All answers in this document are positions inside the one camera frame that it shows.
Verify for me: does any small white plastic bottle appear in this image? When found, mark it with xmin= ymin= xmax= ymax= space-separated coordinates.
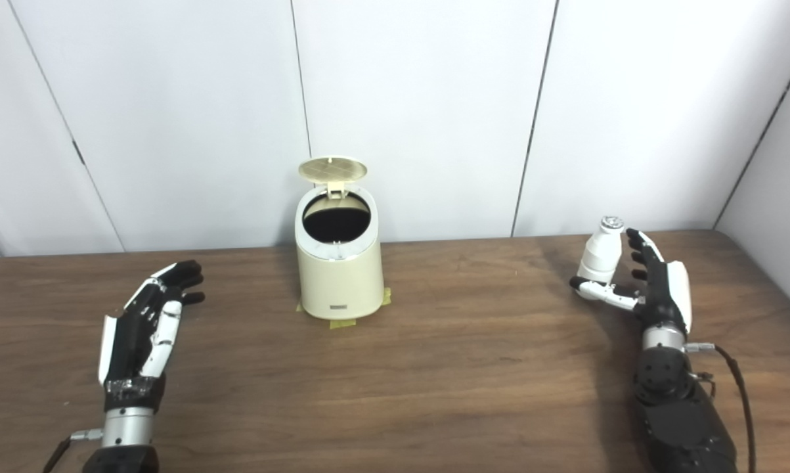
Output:
xmin=577 ymin=216 xmax=625 ymax=284

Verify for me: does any cream-colored bin body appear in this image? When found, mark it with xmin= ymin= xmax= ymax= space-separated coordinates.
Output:
xmin=294 ymin=185 xmax=385 ymax=321

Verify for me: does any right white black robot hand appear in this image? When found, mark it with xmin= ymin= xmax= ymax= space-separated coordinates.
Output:
xmin=569 ymin=228 xmax=693 ymax=336

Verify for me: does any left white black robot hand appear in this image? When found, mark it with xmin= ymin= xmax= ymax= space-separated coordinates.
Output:
xmin=98 ymin=260 xmax=206 ymax=411

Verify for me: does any cream round bin lid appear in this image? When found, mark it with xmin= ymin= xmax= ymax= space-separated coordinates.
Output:
xmin=298 ymin=156 xmax=368 ymax=198

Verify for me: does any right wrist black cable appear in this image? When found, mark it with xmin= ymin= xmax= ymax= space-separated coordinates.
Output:
xmin=684 ymin=342 xmax=758 ymax=473

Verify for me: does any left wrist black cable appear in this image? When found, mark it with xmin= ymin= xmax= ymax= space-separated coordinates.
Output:
xmin=42 ymin=428 xmax=104 ymax=473

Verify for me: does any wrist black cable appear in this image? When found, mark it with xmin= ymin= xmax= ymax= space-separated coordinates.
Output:
xmin=42 ymin=428 xmax=104 ymax=473
xmin=684 ymin=342 xmax=758 ymax=473

